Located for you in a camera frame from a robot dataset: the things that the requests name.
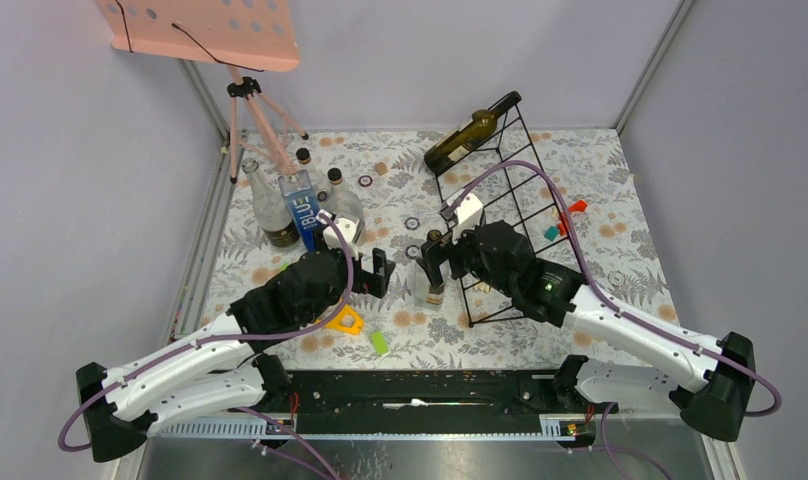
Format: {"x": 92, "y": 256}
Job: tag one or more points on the black wire wine rack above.
{"x": 534, "y": 278}

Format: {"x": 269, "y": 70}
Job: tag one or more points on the clear square bottle black cap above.
{"x": 425, "y": 295}

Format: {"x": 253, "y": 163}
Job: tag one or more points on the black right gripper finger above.
{"x": 454, "y": 254}
{"x": 432, "y": 257}

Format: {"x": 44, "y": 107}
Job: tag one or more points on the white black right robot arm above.
{"x": 703, "y": 378}

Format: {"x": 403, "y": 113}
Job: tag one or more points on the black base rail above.
{"x": 486, "y": 403}

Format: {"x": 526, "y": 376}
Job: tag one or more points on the clear bottle blue gold emblem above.
{"x": 318, "y": 180}

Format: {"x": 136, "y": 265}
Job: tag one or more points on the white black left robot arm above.
{"x": 223, "y": 364}

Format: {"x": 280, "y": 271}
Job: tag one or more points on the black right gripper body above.
{"x": 475, "y": 261}

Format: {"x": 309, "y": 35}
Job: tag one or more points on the yellow triangle frame toy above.
{"x": 347, "y": 321}

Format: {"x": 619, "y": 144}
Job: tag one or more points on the wooden cube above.
{"x": 381, "y": 169}

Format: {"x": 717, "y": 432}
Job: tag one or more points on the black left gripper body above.
{"x": 364, "y": 281}

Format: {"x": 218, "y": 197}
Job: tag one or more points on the clear bottle black label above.
{"x": 269, "y": 208}

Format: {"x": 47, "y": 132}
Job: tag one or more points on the red arch block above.
{"x": 577, "y": 207}

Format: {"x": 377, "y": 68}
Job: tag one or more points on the dark green wine bottle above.
{"x": 468, "y": 136}

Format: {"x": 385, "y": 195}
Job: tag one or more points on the poker chip near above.
{"x": 412, "y": 252}

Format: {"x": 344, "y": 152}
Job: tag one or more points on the teal cube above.
{"x": 551, "y": 233}

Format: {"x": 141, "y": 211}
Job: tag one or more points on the poker chip middle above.
{"x": 412, "y": 224}

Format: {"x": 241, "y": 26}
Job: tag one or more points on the blue square glass bottle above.
{"x": 301, "y": 200}

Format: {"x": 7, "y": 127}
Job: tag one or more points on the pink music stand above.
{"x": 257, "y": 36}

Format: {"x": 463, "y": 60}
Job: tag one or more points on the white poker chip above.
{"x": 616, "y": 279}

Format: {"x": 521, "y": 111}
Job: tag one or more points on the green flat block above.
{"x": 379, "y": 343}

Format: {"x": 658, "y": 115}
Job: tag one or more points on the clear round bottle gold label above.
{"x": 343, "y": 202}

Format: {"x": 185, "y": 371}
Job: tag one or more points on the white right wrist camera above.
{"x": 462, "y": 211}

